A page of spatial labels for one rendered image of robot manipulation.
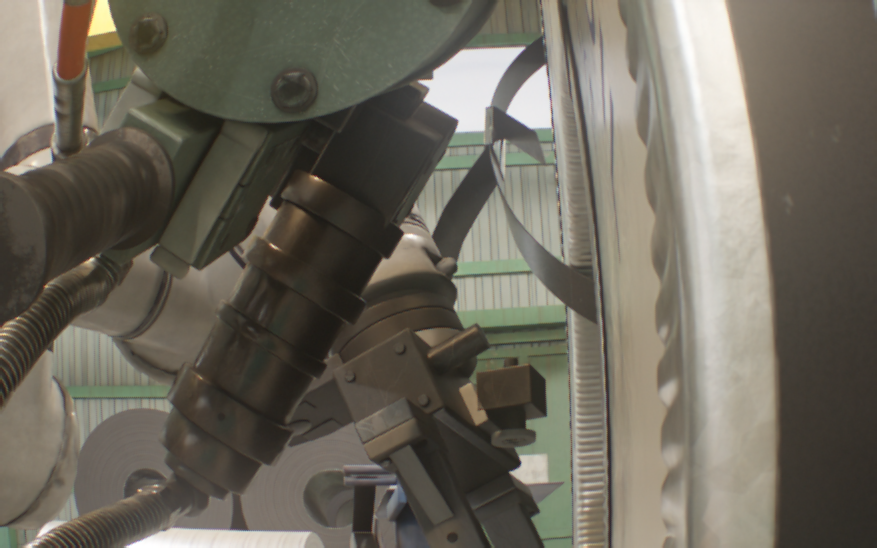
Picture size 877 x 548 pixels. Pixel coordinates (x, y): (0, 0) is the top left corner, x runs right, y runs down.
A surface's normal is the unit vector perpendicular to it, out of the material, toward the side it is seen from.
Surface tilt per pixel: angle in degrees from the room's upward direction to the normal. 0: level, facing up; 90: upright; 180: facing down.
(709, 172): 91
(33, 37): 75
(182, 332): 151
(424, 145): 115
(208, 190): 106
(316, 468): 90
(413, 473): 111
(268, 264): 88
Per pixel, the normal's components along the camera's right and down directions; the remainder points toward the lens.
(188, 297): 0.74, 0.28
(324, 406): 0.38, 0.80
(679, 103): -0.67, -0.17
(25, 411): 0.83, -0.02
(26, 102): -0.20, -0.40
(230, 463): 0.49, 0.24
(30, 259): -0.12, 0.18
